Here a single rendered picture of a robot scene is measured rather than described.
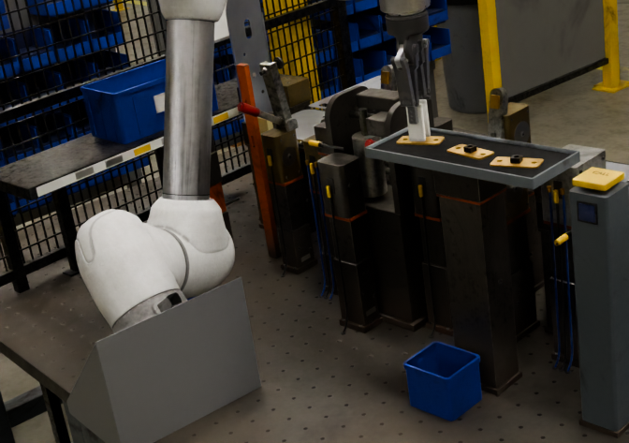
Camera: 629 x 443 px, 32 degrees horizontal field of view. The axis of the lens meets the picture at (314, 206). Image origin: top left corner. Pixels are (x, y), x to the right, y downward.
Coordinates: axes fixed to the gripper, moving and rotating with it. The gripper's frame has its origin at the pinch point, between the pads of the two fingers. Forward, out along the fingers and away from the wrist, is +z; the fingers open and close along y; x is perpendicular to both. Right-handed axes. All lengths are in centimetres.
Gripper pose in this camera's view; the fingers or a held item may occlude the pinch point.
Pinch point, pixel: (417, 120)
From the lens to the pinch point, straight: 200.1
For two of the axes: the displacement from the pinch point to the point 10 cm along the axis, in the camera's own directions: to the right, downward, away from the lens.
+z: 1.4, 9.2, 3.7
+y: 4.3, -4.0, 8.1
